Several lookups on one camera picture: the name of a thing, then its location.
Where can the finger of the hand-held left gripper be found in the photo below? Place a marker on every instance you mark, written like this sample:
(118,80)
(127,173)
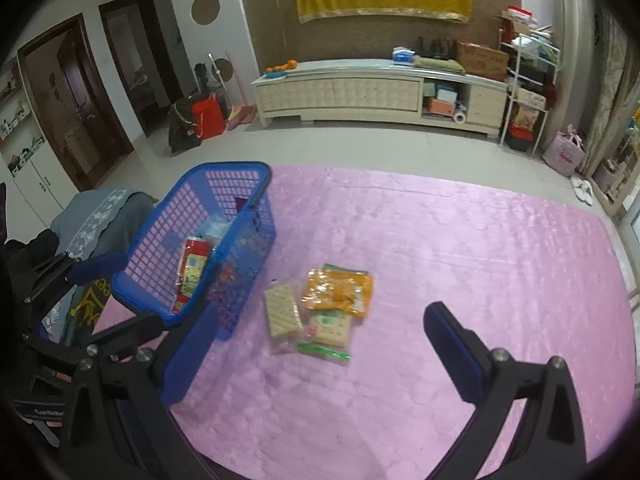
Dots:
(125,332)
(95,267)

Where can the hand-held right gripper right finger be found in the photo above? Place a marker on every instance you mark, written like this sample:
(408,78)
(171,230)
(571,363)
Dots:
(452,350)

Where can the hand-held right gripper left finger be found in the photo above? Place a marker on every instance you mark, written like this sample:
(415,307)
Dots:
(190,355)

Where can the red snack packet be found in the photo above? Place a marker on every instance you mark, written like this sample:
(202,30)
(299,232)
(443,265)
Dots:
(192,270)

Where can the silver clear biscuit packet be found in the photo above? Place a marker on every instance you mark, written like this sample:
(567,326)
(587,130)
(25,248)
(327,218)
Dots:
(215,230)

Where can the blue plastic basket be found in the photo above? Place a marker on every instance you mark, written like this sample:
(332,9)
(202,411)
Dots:
(250,240)

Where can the dark cloth with yellow print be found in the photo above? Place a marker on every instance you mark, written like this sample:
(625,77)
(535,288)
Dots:
(87,307)

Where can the grey floral cloth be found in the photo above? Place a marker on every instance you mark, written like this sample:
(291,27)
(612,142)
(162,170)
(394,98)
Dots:
(100,220)

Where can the clear cracker packet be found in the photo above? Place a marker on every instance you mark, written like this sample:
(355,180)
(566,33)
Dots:
(281,315)

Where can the pink quilted blanket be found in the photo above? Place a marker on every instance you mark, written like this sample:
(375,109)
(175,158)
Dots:
(450,250)

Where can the white cabinet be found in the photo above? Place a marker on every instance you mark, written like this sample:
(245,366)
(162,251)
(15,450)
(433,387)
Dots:
(30,180)

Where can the green-edged cracker packet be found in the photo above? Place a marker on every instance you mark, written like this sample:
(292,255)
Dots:
(327,330)

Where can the orange snack packet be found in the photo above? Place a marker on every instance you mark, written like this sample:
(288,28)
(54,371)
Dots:
(335,292)

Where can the black bag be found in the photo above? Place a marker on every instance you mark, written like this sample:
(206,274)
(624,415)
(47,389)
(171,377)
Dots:
(181,127)

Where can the red bag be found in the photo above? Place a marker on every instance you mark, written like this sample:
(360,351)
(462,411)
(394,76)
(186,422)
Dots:
(209,117)

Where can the white slippers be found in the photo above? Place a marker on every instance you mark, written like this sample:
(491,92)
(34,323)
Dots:
(582,191)

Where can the pink flat box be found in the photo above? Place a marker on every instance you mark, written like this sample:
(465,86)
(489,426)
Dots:
(242,116)

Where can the pink bag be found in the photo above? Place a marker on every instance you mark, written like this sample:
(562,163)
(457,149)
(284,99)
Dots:
(564,154)

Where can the white paper roll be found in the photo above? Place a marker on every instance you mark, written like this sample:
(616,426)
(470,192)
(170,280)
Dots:
(459,118)

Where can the white metal rack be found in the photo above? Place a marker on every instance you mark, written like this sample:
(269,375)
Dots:
(510,90)

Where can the row of oranges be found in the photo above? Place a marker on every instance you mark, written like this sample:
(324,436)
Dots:
(281,67)

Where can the cream tv cabinet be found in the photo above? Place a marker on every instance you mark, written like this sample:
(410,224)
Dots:
(350,92)

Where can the green cushion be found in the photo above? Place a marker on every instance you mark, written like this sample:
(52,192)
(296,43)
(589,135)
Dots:
(439,64)

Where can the cardboard box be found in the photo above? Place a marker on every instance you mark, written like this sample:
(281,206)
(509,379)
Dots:
(481,60)

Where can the blue box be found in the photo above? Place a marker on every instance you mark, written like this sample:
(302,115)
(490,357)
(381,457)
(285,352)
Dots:
(403,55)

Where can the row of dark bottles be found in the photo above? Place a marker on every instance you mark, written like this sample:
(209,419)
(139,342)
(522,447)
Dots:
(435,47)

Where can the dark wooden door frame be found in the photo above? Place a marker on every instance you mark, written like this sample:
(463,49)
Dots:
(107,110)
(167,70)

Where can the round brown wall decoration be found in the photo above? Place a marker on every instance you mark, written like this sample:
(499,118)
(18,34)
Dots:
(206,9)
(226,69)

